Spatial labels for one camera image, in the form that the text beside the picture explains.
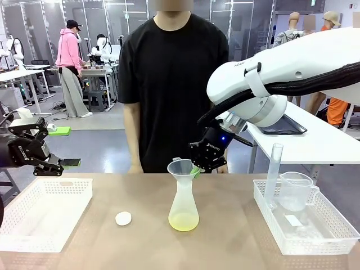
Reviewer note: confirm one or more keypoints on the clear plastic funnel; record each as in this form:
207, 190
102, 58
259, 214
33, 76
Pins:
180, 168

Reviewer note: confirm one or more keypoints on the person's left hand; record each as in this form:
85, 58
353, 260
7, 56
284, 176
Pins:
223, 170

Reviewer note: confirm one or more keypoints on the mannequin in black dress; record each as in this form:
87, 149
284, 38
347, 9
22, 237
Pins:
309, 25

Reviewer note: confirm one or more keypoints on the mannequin in orange with cap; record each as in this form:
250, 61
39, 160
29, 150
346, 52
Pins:
332, 19

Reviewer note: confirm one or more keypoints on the person's right hand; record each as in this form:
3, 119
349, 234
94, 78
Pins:
135, 169

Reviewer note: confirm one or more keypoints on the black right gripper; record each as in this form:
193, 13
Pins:
216, 142

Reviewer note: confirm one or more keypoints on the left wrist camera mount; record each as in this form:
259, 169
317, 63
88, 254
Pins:
24, 113

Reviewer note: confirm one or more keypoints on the clear plastic bag with label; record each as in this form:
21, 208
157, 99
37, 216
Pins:
292, 220

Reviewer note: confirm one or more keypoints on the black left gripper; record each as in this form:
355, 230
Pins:
22, 153

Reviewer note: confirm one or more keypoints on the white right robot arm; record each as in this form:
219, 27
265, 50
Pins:
281, 64

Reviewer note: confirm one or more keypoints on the clear plastic measuring jug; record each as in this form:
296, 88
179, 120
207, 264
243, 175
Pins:
295, 191

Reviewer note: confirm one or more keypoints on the person in black T-shirt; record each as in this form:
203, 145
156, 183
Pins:
168, 84

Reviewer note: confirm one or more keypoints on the white desk with boxes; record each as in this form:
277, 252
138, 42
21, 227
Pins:
97, 72

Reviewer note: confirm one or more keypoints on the black camera pole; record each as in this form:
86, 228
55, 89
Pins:
121, 39

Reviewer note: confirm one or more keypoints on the white perforated plastic basket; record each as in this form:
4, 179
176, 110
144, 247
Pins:
267, 222
42, 213

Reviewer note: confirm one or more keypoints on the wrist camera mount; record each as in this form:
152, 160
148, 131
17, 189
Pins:
24, 113
234, 123

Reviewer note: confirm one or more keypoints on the grey plastic step stool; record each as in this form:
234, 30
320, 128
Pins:
97, 99

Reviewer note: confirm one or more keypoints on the mannequin in grey shirt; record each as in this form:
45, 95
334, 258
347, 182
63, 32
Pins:
294, 22

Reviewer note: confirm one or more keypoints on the person's right forearm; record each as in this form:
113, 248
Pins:
132, 135

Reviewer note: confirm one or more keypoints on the person in pink hoodie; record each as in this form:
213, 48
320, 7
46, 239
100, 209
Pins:
67, 47

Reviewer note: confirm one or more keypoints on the black office chair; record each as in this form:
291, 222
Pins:
42, 63

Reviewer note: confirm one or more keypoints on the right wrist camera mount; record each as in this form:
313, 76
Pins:
234, 123

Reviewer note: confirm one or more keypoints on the white round flask cap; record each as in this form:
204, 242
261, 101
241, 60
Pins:
123, 218

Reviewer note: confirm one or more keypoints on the mannequin white shirt orange trousers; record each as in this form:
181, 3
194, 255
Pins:
336, 112

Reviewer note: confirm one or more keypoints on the clear plastic graduated cylinder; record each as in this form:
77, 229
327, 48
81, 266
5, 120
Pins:
274, 174

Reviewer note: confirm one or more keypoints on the mannequin in blue dress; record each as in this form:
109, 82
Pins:
315, 102

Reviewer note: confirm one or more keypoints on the translucent plastic conical flask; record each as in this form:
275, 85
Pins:
183, 213

